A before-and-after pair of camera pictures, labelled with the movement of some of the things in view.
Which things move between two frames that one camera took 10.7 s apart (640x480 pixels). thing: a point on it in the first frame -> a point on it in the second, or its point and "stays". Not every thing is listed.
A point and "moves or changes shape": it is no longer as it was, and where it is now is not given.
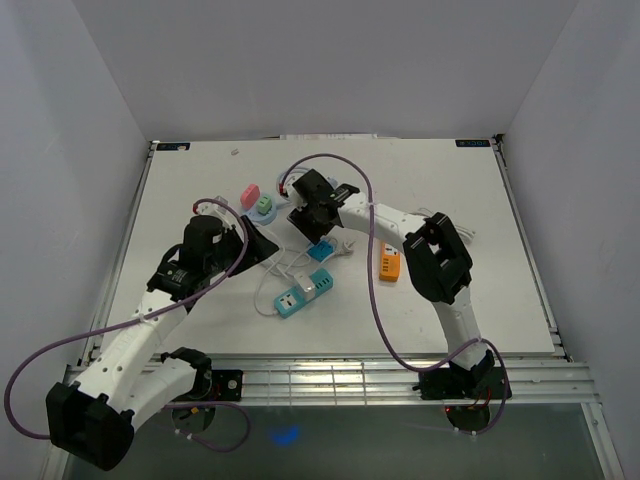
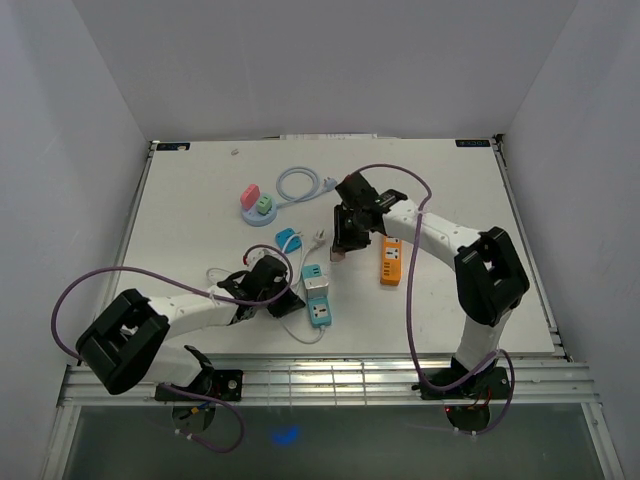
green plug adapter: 264,205 stays
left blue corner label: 176,146 stays
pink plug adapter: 250,196 stays
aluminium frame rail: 391,381 stays
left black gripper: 258,246 -> 289,302
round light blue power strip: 260,219 stays
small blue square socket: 321,250 -> 294,243
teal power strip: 286,304 moves or changes shape
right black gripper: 300,220 -> 341,239
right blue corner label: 473,143 stays
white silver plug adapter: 305,283 moves or changes shape
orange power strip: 390,263 stays
